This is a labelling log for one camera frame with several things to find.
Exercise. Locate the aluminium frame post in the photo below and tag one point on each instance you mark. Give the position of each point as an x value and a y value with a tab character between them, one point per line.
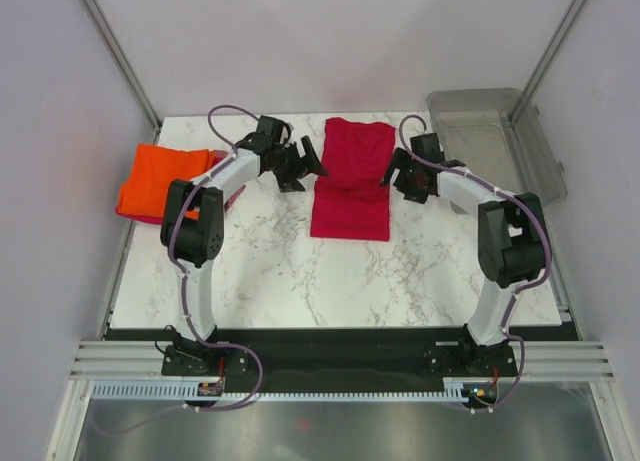
117	53
552	50

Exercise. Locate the crimson red t shirt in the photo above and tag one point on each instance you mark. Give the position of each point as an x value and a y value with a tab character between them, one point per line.
350	202

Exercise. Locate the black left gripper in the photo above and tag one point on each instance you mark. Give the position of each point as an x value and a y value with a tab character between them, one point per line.
309	163

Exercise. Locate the left aluminium frame post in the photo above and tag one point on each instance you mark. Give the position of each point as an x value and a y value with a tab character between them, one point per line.
117	53

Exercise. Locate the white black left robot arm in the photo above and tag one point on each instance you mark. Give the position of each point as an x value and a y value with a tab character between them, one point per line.
193	226

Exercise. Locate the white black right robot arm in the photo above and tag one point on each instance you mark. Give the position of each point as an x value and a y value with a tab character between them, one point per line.
513	249

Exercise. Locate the right aluminium frame post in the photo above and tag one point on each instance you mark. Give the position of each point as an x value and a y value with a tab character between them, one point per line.
552	50

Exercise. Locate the white slotted cable duct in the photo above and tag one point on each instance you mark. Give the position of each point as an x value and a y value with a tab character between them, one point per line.
193	391

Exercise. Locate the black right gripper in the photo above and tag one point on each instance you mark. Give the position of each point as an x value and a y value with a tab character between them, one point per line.
401	161

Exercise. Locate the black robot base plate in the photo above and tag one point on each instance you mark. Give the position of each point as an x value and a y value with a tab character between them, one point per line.
359	359

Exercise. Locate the clear grey plastic bin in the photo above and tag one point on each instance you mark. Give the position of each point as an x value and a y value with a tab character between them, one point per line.
499	138

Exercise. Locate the orange t shirt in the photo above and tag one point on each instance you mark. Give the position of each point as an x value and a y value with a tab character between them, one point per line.
142	197

